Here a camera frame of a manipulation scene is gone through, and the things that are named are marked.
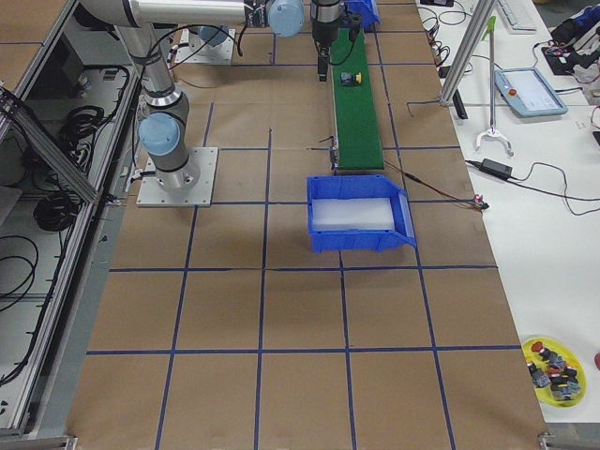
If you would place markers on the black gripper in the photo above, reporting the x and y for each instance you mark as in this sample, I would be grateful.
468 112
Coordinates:
322 31

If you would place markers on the yellow push button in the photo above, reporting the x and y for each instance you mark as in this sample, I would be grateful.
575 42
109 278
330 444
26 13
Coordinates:
351 79

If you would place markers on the yellow plate of buttons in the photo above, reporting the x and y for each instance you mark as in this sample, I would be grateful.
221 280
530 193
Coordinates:
557 376

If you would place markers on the left blue plastic bin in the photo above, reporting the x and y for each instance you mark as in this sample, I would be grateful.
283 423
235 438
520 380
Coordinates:
367 10

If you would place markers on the blue plastic bin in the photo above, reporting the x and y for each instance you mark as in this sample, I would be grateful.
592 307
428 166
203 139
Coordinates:
346 187
367 10

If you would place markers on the green conveyor belt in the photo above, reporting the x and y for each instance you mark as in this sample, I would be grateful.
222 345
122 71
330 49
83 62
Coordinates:
358 142

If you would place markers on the black handheld bar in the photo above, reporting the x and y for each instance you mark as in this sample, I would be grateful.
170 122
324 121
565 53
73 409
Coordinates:
459 106

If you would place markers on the right blue plastic bin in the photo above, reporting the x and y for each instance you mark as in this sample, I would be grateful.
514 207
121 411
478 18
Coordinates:
346 187

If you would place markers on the white foam pad right bin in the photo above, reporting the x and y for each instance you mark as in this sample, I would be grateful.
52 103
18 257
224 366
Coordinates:
352 214

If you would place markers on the reacher grabber tool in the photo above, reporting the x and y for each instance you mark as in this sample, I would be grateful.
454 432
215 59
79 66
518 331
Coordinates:
492 133

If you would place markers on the black power adapter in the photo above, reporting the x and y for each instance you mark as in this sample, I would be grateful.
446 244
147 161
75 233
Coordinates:
496 169

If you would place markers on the teach pendant tablet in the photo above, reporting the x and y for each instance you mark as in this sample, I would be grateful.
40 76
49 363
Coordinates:
528 93

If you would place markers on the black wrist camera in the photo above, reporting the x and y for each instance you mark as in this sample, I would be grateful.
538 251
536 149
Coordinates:
353 23

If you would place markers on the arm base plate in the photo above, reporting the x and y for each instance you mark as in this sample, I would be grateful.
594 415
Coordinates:
193 185
190 50

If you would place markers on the aluminium frame post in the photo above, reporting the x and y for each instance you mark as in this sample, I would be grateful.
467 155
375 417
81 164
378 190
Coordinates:
474 32

